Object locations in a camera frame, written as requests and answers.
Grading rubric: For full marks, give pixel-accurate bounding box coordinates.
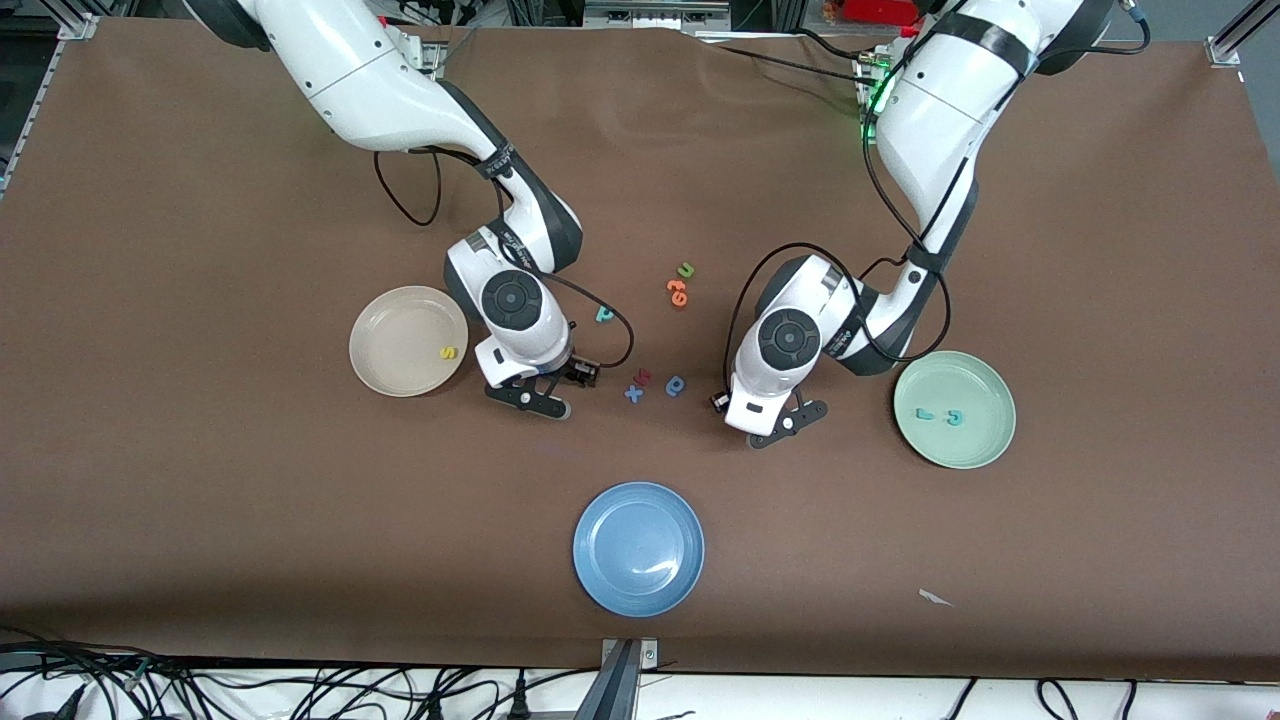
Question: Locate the blue plate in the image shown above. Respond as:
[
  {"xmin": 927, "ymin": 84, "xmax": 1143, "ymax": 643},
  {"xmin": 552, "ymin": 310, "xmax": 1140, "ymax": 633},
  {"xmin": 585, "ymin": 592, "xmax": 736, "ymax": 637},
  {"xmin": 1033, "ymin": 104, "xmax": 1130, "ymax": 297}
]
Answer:
[{"xmin": 573, "ymin": 482, "xmax": 706, "ymax": 618}]

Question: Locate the grey equipment box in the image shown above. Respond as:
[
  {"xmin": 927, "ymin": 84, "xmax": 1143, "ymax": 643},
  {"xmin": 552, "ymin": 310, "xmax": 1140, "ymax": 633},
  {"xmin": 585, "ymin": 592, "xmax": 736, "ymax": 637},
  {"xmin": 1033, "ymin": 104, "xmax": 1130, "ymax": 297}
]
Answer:
[{"xmin": 583, "ymin": 0, "xmax": 733, "ymax": 31}]

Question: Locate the metal table bracket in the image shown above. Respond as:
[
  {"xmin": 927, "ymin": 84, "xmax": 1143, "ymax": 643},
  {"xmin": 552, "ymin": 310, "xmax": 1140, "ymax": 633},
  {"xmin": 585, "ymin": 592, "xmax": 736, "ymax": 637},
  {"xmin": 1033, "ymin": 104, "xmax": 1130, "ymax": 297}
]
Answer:
[{"xmin": 600, "ymin": 638, "xmax": 659, "ymax": 720}]

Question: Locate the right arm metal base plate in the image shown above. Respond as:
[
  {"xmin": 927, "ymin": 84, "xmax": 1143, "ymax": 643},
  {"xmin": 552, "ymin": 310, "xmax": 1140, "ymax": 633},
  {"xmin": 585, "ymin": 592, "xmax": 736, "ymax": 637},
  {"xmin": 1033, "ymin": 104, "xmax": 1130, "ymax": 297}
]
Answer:
[{"xmin": 400, "ymin": 38, "xmax": 446, "ymax": 79}]

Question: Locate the tangled black cable bundle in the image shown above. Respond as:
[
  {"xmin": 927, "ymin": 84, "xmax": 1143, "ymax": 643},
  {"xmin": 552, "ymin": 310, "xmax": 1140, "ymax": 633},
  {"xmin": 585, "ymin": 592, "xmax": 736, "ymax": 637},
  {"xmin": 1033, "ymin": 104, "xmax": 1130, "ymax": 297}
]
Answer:
[{"xmin": 0, "ymin": 625, "xmax": 601, "ymax": 720}]

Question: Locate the green plate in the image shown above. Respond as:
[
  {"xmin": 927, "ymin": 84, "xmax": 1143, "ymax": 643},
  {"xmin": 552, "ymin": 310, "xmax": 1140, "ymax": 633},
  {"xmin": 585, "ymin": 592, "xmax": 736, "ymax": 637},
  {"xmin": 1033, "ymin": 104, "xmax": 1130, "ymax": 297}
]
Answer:
[{"xmin": 893, "ymin": 350, "xmax": 1017, "ymax": 470}]

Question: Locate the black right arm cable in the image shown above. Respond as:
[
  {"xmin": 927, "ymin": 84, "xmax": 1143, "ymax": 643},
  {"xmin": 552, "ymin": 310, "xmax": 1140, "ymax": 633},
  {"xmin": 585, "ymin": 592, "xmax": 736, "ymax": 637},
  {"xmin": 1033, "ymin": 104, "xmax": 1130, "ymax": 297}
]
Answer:
[{"xmin": 375, "ymin": 150, "xmax": 636, "ymax": 371}]

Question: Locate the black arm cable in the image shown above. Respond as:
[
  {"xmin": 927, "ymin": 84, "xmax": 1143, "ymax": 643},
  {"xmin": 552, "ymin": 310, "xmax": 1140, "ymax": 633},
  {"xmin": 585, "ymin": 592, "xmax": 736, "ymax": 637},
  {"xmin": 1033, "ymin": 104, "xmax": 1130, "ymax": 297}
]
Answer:
[
  {"xmin": 725, "ymin": 40, "xmax": 951, "ymax": 396},
  {"xmin": 375, "ymin": 150, "xmax": 636, "ymax": 371}
]

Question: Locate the black table cable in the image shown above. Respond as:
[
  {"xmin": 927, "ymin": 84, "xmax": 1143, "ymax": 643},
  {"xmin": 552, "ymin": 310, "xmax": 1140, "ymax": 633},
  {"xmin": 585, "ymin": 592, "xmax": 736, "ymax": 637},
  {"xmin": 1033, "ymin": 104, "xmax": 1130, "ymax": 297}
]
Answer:
[
  {"xmin": 790, "ymin": 28, "xmax": 881, "ymax": 63},
  {"xmin": 690, "ymin": 40, "xmax": 881, "ymax": 89}
]

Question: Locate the beige brown plate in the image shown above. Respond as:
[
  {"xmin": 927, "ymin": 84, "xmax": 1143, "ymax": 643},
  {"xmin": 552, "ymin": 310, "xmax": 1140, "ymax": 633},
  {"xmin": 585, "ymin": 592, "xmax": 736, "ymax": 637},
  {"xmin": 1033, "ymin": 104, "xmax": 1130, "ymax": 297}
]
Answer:
[{"xmin": 349, "ymin": 286, "xmax": 469, "ymax": 398}]

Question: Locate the red box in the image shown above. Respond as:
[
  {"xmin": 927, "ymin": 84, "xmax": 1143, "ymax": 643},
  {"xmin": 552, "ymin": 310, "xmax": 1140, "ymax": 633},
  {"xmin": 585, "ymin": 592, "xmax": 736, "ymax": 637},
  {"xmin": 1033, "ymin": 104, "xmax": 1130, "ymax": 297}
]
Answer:
[{"xmin": 840, "ymin": 0, "xmax": 931, "ymax": 27}]

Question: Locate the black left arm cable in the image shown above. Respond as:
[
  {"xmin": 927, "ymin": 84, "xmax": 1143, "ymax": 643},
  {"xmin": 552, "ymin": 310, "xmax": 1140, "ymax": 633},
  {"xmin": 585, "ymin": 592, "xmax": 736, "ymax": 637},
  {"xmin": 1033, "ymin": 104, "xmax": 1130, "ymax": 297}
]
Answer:
[{"xmin": 725, "ymin": 40, "xmax": 951, "ymax": 396}]

